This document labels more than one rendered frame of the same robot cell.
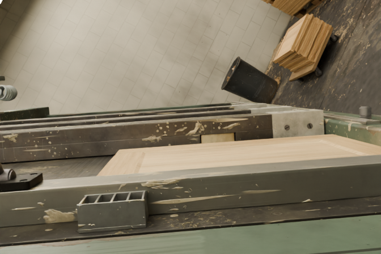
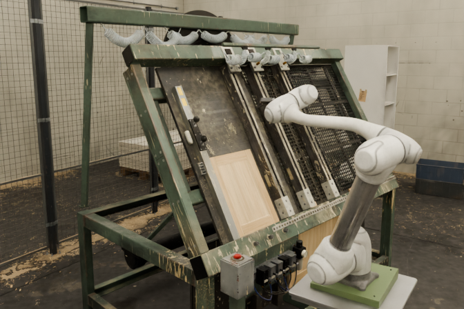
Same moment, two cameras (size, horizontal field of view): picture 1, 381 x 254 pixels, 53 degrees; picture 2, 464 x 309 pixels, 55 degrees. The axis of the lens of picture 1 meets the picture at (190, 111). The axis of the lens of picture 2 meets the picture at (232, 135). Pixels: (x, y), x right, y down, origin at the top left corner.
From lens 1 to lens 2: 2.15 m
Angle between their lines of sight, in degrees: 43
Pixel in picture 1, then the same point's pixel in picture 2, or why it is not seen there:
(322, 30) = not seen: outside the picture
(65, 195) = (201, 158)
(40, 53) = not seen: outside the picture
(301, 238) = (184, 197)
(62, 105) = (437, 8)
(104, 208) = (198, 167)
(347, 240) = (185, 202)
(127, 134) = (257, 148)
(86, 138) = (252, 135)
